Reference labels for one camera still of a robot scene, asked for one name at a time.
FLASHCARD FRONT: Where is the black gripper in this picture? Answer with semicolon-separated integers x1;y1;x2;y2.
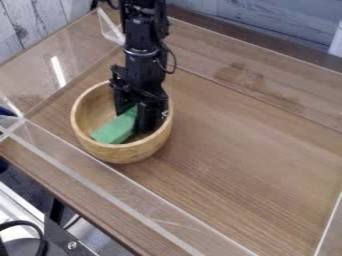
110;48;169;133

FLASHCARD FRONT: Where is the green rectangular block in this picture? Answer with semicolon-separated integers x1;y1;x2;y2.
91;105;138;144

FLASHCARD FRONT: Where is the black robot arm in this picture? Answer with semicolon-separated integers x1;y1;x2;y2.
110;0;170;133

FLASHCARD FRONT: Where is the brown wooden bowl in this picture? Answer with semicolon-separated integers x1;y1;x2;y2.
70;81;174;164

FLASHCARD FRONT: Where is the black metal table leg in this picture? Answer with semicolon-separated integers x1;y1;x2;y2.
50;199;66;225

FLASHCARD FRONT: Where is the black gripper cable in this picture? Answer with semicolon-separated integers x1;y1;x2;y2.
157;43;179;75

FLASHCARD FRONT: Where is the clear acrylic corner bracket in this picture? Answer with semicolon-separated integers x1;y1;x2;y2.
98;8;126;46

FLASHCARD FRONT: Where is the clear acrylic front wall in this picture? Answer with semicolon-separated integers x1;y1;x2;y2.
0;98;258;256

